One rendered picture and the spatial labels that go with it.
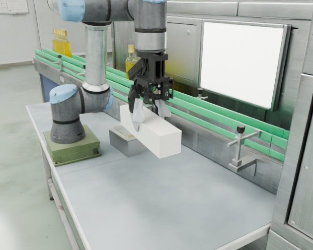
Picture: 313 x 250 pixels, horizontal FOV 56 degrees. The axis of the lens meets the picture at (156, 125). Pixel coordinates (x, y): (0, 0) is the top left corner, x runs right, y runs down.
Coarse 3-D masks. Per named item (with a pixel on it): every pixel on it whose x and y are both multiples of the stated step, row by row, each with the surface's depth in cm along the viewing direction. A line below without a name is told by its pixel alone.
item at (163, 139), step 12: (120, 108) 87; (144, 108) 85; (144, 120) 77; (156, 120) 77; (132, 132) 83; (144, 132) 75; (156, 132) 70; (168, 132) 70; (180, 132) 71; (144, 144) 77; (156, 144) 70; (168, 144) 70; (180, 144) 72
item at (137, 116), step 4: (136, 100) 74; (140, 100) 73; (136, 104) 75; (140, 104) 73; (136, 108) 75; (140, 108) 73; (136, 112) 75; (140, 112) 73; (132, 116) 75; (136, 116) 75; (140, 116) 73; (144, 116) 72; (132, 120) 76; (136, 120) 75; (140, 120) 73; (136, 124) 77; (136, 128) 77
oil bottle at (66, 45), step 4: (64, 32) 242; (64, 36) 243; (64, 40) 243; (68, 40) 245; (64, 44) 244; (68, 44) 246; (64, 48) 245; (68, 48) 247; (64, 52) 247; (68, 52) 248; (68, 56) 249
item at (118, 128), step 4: (120, 124) 143; (112, 128) 138; (116, 128) 142; (120, 128) 143; (124, 128) 145; (116, 132) 134; (124, 132) 145; (128, 132) 147; (120, 136) 132; (124, 136) 130; (128, 140) 130
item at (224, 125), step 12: (108, 72) 190; (168, 108) 147; (180, 108) 140; (192, 108) 133; (192, 120) 135; (204, 120) 129; (216, 120) 123; (228, 120) 117; (228, 132) 119; (252, 132) 109; (264, 132) 105; (252, 144) 110; (264, 144) 107; (276, 144) 102; (276, 156) 103
